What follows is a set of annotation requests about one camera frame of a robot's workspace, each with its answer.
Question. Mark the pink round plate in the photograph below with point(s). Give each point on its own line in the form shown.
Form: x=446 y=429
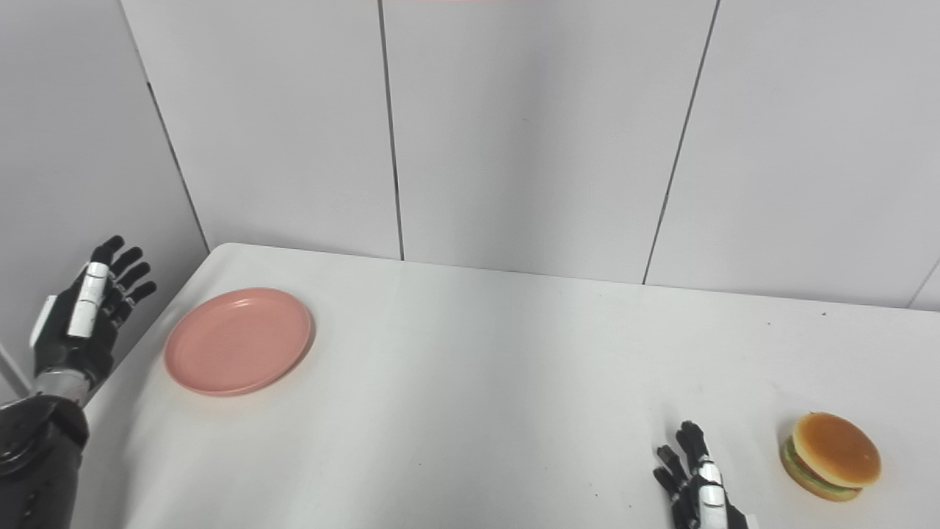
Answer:
x=239 y=342

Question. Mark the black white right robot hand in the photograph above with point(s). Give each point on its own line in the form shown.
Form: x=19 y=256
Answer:
x=698 y=507

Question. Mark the toy hamburger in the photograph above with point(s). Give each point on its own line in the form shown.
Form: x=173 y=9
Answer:
x=837 y=448

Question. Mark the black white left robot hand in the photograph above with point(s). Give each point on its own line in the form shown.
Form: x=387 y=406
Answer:
x=66 y=345

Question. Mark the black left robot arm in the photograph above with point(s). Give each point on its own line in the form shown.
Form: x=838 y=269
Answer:
x=37 y=463

